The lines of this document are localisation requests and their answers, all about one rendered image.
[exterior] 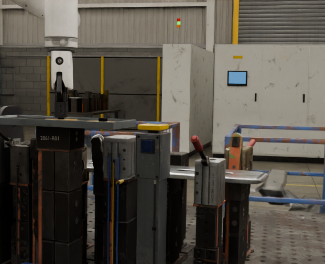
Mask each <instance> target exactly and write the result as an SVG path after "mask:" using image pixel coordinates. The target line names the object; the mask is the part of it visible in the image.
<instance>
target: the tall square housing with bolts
mask: <svg viewBox="0 0 325 264"><path fill-rule="evenodd" d="M135 140H136V136H132V135H114V136H108V137H104V178H103V180H104V181H106V209H105V218H106V219H107V220H105V221H104V244H103V256H104V257H103V264H136V247H137V179H136V178H135V177H134V178H131V179H130V180H129V181H124V182H123V183H121V184H119V185H117V184H116V183H115V182H116V181H118V180H121V179H128V178H130V177H131V176H133V175H135Z"/></svg>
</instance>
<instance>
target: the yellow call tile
mask: <svg viewBox="0 0 325 264"><path fill-rule="evenodd" d="M168 128H169V125H168V124H140V125H138V129H139V130H148V133H158V131H159V130H165V129H168Z"/></svg>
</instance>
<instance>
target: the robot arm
mask: <svg viewBox="0 0 325 264"><path fill-rule="evenodd" d="M10 1H12V2H13V3H15V4H17V5H18V6H20V7H22V8H23V9H25V10H27V11H28V12H30V13H32V14H33V15H35V16H36V17H38V18H40V19H41V20H43V21H44V22H45V48H49V49H47V52H51V87H52V89H54V90H55V118H66V117H68V102H67V101H68V90H72V89H73V63H72V53H75V52H76V50H74V49H76V48H78V27H79V25H80V20H81V19H80V14H79V12H78V0H10Z"/></svg>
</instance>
